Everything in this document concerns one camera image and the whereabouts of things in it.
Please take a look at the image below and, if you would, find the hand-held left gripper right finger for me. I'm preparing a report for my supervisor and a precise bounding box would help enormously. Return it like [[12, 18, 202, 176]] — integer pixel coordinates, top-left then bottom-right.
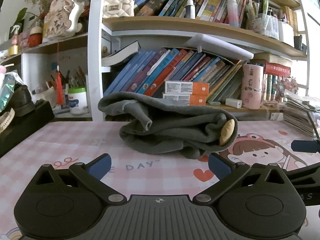
[[194, 153, 288, 205]]

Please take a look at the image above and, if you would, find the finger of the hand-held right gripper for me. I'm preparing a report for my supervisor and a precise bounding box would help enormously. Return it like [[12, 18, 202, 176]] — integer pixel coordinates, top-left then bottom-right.
[[291, 140, 320, 153], [286, 162, 320, 189]]

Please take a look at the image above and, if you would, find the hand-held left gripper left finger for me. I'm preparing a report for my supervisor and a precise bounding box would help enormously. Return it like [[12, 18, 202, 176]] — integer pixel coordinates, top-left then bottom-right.
[[34, 153, 125, 205]]

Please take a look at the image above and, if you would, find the grey sweater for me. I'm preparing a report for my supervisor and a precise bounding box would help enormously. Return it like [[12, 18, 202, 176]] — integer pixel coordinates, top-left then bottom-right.
[[98, 92, 238, 160]]

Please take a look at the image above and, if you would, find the stack of magazines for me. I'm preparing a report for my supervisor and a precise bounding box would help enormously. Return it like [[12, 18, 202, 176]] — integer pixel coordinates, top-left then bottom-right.
[[282, 90, 320, 137]]

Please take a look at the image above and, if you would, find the pink checked cartoon desk mat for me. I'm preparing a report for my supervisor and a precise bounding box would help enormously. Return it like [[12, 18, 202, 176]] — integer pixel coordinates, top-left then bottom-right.
[[0, 121, 320, 240]]

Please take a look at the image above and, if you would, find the pink dried flower bunch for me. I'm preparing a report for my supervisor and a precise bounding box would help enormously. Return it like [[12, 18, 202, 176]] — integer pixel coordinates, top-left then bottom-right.
[[274, 76, 299, 103]]

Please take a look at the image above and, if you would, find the white charger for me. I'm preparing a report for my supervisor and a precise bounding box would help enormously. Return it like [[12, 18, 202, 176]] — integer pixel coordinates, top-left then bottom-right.
[[225, 98, 243, 108]]

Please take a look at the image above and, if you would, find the white green jar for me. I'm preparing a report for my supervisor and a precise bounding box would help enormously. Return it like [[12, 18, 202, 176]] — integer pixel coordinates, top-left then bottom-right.
[[67, 87, 87, 115]]

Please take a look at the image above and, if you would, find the row of upright books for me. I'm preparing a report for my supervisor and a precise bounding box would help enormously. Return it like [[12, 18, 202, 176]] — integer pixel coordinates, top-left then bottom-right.
[[262, 74, 283, 102]]

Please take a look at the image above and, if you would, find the pink cartoon cup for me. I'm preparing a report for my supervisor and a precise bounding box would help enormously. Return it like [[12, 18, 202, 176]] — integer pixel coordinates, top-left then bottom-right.
[[241, 64, 264, 110]]

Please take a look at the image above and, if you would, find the black cloth bag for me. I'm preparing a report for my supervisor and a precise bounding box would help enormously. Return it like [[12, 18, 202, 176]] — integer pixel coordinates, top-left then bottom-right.
[[0, 101, 55, 158]]

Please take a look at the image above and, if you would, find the red tassel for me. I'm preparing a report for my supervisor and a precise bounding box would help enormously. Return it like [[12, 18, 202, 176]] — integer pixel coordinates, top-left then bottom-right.
[[56, 65, 64, 105]]

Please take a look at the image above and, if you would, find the row of leaning blue books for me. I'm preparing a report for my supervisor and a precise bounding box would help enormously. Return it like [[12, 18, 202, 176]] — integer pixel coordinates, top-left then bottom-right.
[[104, 47, 243, 103]]

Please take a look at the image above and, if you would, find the white wooden bookshelf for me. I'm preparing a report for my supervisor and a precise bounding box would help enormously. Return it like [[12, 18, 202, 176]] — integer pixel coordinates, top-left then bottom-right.
[[0, 0, 310, 123]]

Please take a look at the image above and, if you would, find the white storage box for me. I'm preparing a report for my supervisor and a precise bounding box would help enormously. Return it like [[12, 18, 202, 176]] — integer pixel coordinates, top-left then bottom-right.
[[277, 20, 294, 47]]

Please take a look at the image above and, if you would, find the thick black cover book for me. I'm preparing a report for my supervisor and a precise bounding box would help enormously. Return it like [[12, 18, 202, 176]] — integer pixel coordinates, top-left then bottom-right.
[[101, 40, 140, 67]]

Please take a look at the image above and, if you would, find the plastic bag pile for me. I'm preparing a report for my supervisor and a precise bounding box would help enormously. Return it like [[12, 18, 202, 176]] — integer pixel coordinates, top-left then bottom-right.
[[0, 71, 24, 112]]

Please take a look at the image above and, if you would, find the white flat board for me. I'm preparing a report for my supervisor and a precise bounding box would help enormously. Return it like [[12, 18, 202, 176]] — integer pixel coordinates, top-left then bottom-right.
[[186, 34, 254, 60]]

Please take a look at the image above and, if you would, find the white pen organizer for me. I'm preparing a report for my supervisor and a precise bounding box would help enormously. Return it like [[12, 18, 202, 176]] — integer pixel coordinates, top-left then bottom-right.
[[246, 0, 280, 40]]

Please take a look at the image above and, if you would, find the red white jar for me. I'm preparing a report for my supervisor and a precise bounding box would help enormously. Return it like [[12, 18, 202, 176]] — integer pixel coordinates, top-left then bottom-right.
[[28, 21, 43, 48]]

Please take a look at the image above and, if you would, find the pastel tube bottle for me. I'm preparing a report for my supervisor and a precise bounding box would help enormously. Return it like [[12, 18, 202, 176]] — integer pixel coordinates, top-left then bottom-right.
[[226, 0, 242, 27]]

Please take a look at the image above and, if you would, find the pink spray bottle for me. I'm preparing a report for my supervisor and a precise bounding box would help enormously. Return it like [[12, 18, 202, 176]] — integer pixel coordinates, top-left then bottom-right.
[[10, 25, 22, 47]]

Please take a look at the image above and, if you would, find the white pink ornament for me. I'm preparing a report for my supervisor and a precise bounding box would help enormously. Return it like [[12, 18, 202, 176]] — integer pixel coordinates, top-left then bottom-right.
[[44, 0, 85, 43]]

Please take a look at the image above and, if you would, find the cream quilted handbag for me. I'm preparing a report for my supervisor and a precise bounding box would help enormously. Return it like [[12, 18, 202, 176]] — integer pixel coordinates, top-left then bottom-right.
[[102, 0, 135, 18]]

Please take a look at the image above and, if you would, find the row of colourful paperback books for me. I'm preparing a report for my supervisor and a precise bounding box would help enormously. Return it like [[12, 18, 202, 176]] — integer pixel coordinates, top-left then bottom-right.
[[134, 0, 247, 28]]

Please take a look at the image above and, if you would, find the beige strap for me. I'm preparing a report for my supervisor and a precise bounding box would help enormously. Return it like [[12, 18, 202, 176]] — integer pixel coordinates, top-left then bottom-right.
[[0, 109, 15, 133]]

